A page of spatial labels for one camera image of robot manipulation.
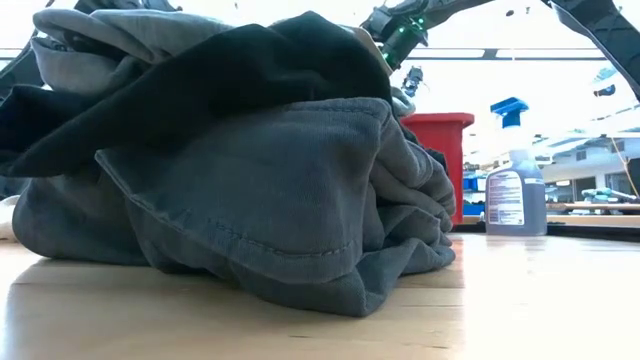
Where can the black garment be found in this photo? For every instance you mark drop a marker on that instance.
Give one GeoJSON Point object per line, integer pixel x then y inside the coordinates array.
{"type": "Point", "coordinates": [240, 75]}

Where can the beige paper tag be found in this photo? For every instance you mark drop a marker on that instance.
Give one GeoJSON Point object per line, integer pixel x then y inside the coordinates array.
{"type": "Point", "coordinates": [372, 47]}

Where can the light grey sweatshirt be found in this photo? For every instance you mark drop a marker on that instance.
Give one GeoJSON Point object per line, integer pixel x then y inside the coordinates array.
{"type": "Point", "coordinates": [125, 30]}

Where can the small black ceiling device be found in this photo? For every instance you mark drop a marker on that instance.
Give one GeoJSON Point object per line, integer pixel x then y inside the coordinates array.
{"type": "Point", "coordinates": [605, 91]}

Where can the black hanging overhead camera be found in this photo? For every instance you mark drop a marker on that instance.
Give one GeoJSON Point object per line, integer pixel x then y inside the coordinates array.
{"type": "Point", "coordinates": [412, 80]}

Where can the red plastic bin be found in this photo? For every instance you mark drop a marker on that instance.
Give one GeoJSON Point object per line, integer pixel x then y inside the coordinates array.
{"type": "Point", "coordinates": [440, 150]}

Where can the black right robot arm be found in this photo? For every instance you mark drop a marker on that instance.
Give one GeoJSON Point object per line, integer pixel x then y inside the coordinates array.
{"type": "Point", "coordinates": [605, 30]}

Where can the teal grey device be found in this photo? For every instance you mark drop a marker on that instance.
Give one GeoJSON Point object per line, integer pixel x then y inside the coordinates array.
{"type": "Point", "coordinates": [607, 194]}

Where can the blue storage bin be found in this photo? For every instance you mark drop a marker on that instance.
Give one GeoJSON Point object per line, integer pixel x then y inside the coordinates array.
{"type": "Point", "coordinates": [474, 183]}
{"type": "Point", "coordinates": [474, 209]}

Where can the white folded garment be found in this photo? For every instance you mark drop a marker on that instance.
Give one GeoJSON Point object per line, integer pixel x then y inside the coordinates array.
{"type": "Point", "coordinates": [6, 220]}

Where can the spray bottle with blue trigger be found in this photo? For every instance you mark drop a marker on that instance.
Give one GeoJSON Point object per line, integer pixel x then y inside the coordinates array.
{"type": "Point", "coordinates": [515, 200]}

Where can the dark grey pants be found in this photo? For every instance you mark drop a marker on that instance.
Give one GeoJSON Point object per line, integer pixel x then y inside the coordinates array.
{"type": "Point", "coordinates": [275, 200]}

